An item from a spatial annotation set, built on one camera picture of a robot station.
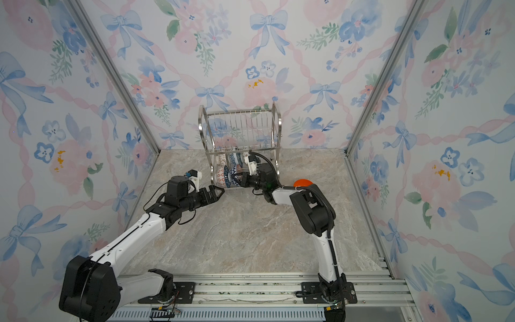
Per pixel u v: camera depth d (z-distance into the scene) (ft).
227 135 3.74
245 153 3.30
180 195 2.13
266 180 2.63
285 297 2.42
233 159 3.30
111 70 2.75
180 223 2.30
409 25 2.36
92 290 1.29
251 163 2.89
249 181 2.86
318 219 1.83
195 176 2.50
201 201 2.40
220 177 3.03
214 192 2.41
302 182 3.31
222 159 3.28
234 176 3.03
